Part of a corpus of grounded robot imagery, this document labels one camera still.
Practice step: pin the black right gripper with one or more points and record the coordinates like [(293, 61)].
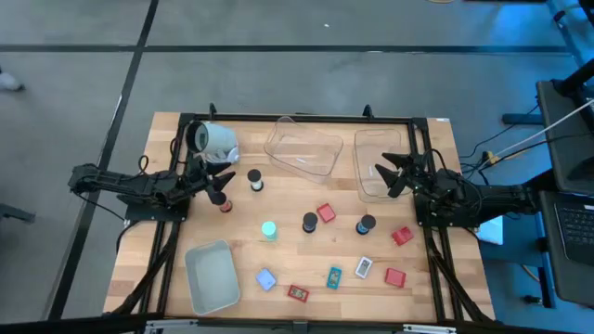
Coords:
[(417, 178)]

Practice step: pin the narrow clear plastic bin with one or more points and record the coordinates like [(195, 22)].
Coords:
[(371, 148)]

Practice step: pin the white cylindrical desk lamp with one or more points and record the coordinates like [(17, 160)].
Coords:
[(215, 138)]

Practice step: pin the red card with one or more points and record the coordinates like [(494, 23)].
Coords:
[(298, 293)]

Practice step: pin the teal card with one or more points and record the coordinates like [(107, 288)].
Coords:
[(333, 277)]

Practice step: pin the white card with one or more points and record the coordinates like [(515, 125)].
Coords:
[(364, 267)]

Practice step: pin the red sand hourglass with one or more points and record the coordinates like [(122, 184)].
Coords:
[(226, 206)]

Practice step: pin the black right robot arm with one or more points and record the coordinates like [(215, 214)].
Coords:
[(492, 195)]

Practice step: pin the white sand hourglass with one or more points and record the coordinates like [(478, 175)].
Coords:
[(254, 176)]

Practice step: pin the grey chair foot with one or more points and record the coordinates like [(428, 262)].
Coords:
[(16, 213)]

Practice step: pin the black laptop with keyboard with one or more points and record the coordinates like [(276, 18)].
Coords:
[(575, 241)]

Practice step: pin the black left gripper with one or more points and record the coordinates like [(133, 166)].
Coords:
[(197, 176)]

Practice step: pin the teal hourglass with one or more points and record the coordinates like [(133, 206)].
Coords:
[(269, 229)]

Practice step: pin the white paper sheet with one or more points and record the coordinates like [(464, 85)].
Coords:
[(492, 230)]

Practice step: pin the red charger cube with prongs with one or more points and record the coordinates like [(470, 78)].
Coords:
[(402, 236)]

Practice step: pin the grey plastic tray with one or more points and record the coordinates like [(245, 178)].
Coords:
[(211, 278)]

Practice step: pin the black pole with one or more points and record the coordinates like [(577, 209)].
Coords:
[(575, 76)]

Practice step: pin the black aluminium table frame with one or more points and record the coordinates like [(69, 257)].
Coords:
[(301, 117)]

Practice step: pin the wide clear plastic bin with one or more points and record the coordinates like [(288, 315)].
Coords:
[(301, 153)]

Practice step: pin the lavender charger cube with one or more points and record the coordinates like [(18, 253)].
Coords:
[(266, 279)]

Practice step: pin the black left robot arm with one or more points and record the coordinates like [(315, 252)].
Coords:
[(120, 181)]

